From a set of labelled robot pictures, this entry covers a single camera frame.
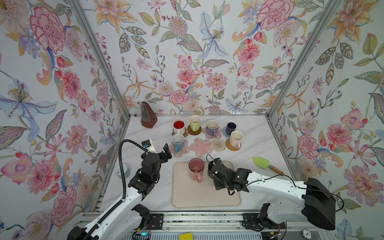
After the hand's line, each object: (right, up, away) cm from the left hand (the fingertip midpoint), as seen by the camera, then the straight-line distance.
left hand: (163, 146), depth 79 cm
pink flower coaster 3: (+35, +6, +31) cm, 47 cm away
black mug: (+25, -11, +2) cm, 27 cm away
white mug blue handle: (+6, +2, +21) cm, 22 cm away
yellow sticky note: (+13, -40, -11) cm, 43 cm away
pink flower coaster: (+11, -5, +21) cm, 25 cm away
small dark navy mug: (+42, +11, +24) cm, 50 cm away
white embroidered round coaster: (+34, -2, +24) cm, 41 cm away
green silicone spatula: (+61, -12, +14) cm, 63 cm away
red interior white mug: (+6, +11, +27) cm, 30 cm away
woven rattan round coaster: (+40, -1, +23) cm, 46 cm away
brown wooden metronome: (-17, +17, +30) cm, 39 cm away
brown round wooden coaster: (+17, +7, +27) cm, 33 cm away
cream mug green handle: (+17, +15, +26) cm, 35 cm away
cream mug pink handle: (+43, +3, +16) cm, 47 cm away
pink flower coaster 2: (+22, -3, +24) cm, 32 cm away
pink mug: (+18, -13, +8) cm, 23 cm away
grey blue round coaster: (+39, +8, +31) cm, 50 cm away
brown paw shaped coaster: (+11, +6, +30) cm, 32 cm away
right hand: (+28, -19, +3) cm, 34 cm away
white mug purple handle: (+29, +11, +26) cm, 41 cm away
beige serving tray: (+13, -27, +5) cm, 30 cm away
